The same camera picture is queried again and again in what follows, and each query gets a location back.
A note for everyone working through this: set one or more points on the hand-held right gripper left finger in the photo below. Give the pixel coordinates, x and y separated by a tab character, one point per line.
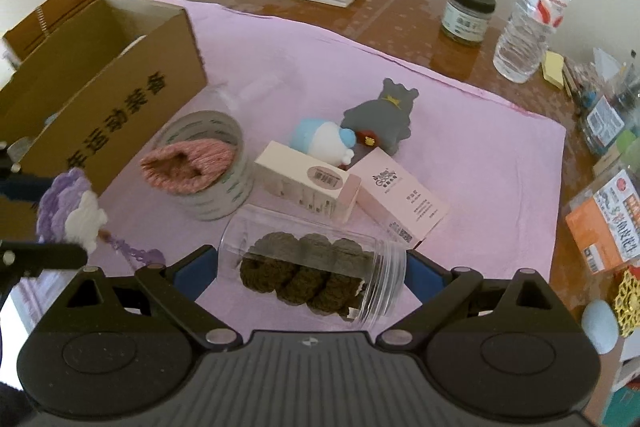
196	271

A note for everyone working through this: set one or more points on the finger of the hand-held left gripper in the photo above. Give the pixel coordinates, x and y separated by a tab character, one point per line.
15	189
40	257

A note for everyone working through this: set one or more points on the clear pen container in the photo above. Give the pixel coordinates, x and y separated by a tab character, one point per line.
605	117

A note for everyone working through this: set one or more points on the pink small carton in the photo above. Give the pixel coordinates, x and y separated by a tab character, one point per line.
405	197

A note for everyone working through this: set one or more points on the black lid jar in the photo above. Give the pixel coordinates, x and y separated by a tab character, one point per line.
465	17

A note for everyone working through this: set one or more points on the pink cloth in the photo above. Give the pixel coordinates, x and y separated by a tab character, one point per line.
475	142

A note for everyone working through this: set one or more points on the grey animal toy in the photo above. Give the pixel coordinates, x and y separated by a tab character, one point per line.
385	117

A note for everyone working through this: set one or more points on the purple white knitted item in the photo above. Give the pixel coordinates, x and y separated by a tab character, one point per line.
65	202

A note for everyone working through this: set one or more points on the clear plastic jar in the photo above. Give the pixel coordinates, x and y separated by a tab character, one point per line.
380	277

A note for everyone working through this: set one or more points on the pink knitted item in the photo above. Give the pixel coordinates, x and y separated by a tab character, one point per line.
185	167

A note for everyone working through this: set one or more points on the orange printed packet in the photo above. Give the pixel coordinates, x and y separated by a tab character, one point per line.
605	222

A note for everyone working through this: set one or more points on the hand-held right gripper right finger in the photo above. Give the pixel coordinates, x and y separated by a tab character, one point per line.
425	274

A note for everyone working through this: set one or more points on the clear water bottle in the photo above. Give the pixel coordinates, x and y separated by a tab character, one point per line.
535	22

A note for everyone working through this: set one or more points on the light blue toy figure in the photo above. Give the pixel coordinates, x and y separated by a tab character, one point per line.
317	139

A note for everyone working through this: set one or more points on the brown yarn roll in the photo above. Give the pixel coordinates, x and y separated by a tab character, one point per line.
307	272
265	262
342	282

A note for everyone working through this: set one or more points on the light blue egg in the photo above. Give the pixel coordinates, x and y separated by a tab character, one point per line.
600	327

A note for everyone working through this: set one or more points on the yellow sticky notes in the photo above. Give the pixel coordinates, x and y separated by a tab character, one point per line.
552	69

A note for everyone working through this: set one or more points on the cream small carton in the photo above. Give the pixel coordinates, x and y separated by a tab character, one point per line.
300	177

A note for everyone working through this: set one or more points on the clear tape roll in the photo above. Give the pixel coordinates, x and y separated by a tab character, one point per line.
220	202

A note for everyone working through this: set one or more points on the green lid container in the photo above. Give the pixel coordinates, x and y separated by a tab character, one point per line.
629	142

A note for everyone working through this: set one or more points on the brown cardboard box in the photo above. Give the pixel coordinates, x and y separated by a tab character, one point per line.
100	97

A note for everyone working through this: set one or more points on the gold ornament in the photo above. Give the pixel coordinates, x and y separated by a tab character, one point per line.
627	302

